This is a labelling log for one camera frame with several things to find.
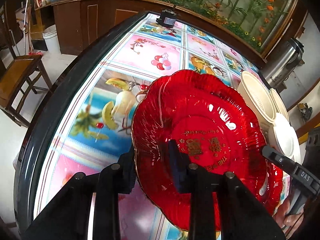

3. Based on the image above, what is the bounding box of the large red glass plate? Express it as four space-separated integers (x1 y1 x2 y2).
131 70 283 231

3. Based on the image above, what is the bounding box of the large beige bowl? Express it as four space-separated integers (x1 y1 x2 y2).
237 71 276 132

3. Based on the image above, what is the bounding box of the person's right hand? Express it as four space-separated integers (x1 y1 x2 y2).
273 197 304 239

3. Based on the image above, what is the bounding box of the colourful fruit pattern tablecloth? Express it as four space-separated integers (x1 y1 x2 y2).
23 14 259 239

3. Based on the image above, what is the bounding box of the small beige bowl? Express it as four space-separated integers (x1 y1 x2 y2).
269 88 290 122

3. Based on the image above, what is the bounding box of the stainless steel kettle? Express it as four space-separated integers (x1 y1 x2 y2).
261 37 304 89

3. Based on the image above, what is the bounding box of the wooden chair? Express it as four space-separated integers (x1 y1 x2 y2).
0 4 53 128

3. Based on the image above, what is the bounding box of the white plastic bucket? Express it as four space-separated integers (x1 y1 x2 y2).
42 24 61 54

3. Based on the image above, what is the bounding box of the dark wooden counter cabinet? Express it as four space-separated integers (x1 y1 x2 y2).
35 0 266 68

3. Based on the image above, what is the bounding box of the small black box device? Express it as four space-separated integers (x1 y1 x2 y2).
156 5 177 28

